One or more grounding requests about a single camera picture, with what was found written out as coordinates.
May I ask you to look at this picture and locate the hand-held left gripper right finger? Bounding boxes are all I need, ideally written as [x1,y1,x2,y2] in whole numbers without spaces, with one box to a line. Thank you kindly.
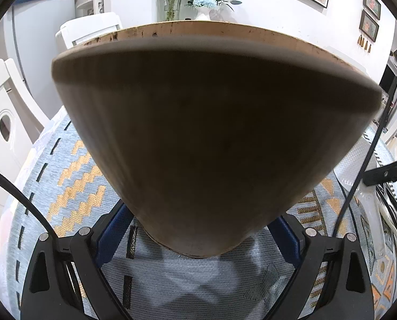
[268,215,378,320]

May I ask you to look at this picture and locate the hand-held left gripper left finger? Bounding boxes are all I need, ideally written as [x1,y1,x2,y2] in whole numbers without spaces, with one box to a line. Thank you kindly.
[20,202,134,320]

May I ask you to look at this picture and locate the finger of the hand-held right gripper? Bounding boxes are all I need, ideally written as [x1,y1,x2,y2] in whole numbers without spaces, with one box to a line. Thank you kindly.
[363,155,397,187]

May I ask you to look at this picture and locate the metal fork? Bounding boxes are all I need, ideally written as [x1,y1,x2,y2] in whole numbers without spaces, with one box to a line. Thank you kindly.
[380,200,397,250]

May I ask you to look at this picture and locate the bamboo utensil holder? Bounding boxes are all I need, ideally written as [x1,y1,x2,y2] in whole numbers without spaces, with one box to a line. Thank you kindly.
[52,21,383,258]

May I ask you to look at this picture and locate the blue patterned table mat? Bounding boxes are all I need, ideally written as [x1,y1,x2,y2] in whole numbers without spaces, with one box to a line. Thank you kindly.
[0,105,397,320]

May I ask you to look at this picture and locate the hanging tassel ornaments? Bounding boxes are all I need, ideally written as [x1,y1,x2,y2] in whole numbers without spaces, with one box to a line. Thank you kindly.
[356,35,373,53]

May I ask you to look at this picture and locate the black cable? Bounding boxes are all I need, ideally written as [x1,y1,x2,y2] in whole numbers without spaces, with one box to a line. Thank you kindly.
[0,165,59,241]
[332,62,397,239]

